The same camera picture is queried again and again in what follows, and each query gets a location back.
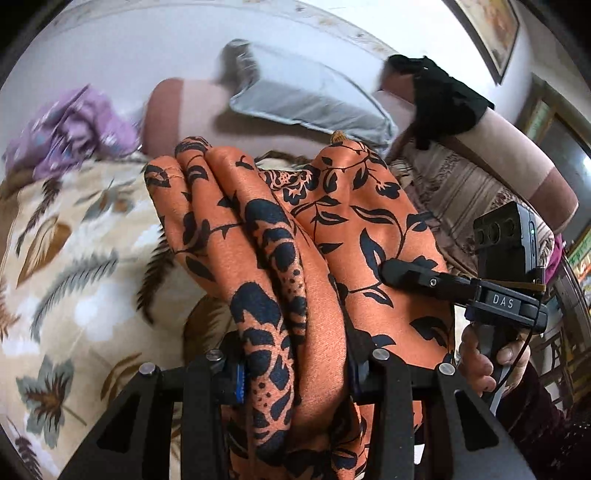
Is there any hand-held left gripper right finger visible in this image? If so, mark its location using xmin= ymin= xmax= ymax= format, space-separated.
xmin=346 ymin=348 xmax=536 ymax=480

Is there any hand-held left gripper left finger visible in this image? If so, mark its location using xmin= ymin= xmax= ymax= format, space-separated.
xmin=60 ymin=348 xmax=245 ymax=480

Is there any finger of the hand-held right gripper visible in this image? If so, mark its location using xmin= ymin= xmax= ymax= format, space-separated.
xmin=379 ymin=259 xmax=476 ymax=306

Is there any orange black floral blouse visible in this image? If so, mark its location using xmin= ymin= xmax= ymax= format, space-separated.
xmin=144 ymin=134 xmax=458 ymax=480

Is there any person's right forearm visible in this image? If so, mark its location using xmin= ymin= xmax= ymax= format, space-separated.
xmin=496 ymin=364 xmax=591 ymax=480

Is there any person's right hand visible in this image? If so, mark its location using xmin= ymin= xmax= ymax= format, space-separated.
xmin=455 ymin=323 xmax=532 ymax=398

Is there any black garment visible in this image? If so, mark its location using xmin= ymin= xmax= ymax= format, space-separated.
xmin=379 ymin=54 xmax=495 ymax=151

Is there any beige leaf print blanket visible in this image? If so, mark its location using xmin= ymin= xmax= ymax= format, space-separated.
xmin=0 ymin=157 xmax=232 ymax=480

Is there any grey pillow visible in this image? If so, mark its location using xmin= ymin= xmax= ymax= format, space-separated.
xmin=217 ymin=39 xmax=399 ymax=148

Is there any purple floral cloth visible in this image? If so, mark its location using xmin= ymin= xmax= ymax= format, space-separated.
xmin=2 ymin=84 xmax=141 ymax=181

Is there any dark wooden frame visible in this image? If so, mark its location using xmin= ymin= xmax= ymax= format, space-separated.
xmin=522 ymin=74 xmax=591 ymax=241

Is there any framed wall painting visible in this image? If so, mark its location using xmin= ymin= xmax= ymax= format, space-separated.
xmin=455 ymin=0 xmax=522 ymax=85

